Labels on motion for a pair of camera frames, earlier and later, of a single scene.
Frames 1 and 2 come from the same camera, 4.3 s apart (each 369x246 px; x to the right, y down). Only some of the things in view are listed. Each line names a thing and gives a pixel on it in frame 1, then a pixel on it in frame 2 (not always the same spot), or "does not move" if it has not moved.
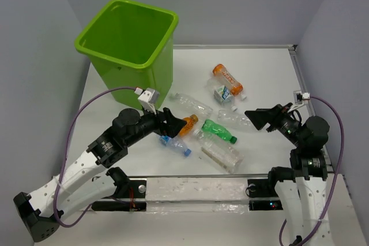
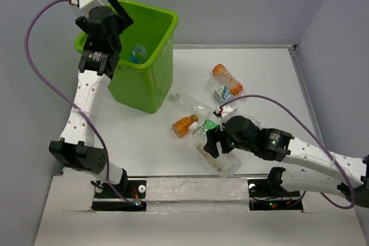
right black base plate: (262, 188) does not move
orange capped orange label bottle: (236, 88) does not move
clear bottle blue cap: (174, 144) to (139, 55)
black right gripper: (260, 116) to (213, 136)
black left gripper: (173, 125) to (122, 19)
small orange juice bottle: (188, 127) does not move
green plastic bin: (131, 45) does not move
